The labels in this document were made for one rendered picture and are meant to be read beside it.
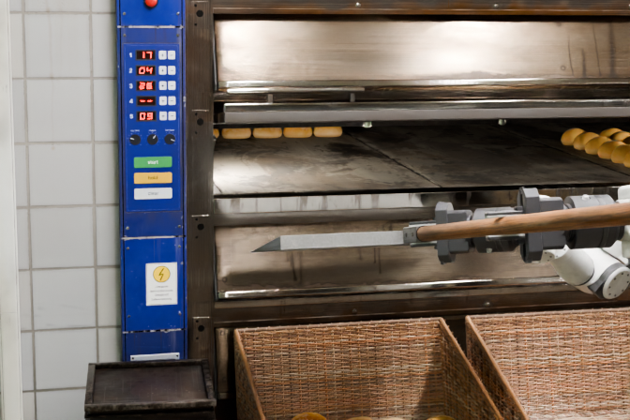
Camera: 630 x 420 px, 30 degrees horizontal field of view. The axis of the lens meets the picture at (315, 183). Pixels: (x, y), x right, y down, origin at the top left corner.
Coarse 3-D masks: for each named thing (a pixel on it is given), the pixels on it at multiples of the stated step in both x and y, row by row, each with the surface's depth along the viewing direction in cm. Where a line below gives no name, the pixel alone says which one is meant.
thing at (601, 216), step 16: (576, 208) 166; (592, 208) 160; (608, 208) 155; (624, 208) 151; (448, 224) 218; (464, 224) 209; (480, 224) 201; (496, 224) 193; (512, 224) 187; (528, 224) 180; (544, 224) 175; (560, 224) 170; (576, 224) 165; (592, 224) 160; (608, 224) 156; (624, 224) 152; (432, 240) 229
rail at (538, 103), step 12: (228, 108) 271; (240, 108) 271; (252, 108) 272; (264, 108) 273; (276, 108) 273; (288, 108) 274; (300, 108) 274; (312, 108) 275; (324, 108) 276; (336, 108) 276; (348, 108) 277; (360, 108) 278; (372, 108) 278; (384, 108) 279; (396, 108) 280; (408, 108) 280; (420, 108) 281; (432, 108) 282; (444, 108) 282; (456, 108) 283; (468, 108) 284; (480, 108) 284; (492, 108) 285; (504, 108) 286; (516, 108) 287
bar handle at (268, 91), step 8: (232, 88) 275; (240, 88) 275; (248, 88) 276; (256, 88) 276; (264, 88) 276; (272, 88) 277; (280, 88) 277; (288, 88) 278; (296, 88) 278; (304, 88) 278; (312, 88) 279; (320, 88) 279; (328, 88) 280; (336, 88) 280; (344, 88) 280; (352, 88) 281; (360, 88) 281; (272, 96) 277; (352, 96) 281
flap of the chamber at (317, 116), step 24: (216, 120) 284; (240, 120) 271; (264, 120) 273; (288, 120) 274; (312, 120) 275; (336, 120) 276; (360, 120) 278; (384, 120) 279; (408, 120) 285; (432, 120) 298
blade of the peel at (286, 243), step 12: (276, 240) 242; (288, 240) 238; (300, 240) 238; (312, 240) 239; (324, 240) 240; (336, 240) 240; (348, 240) 241; (360, 240) 241; (372, 240) 242; (384, 240) 242; (396, 240) 243
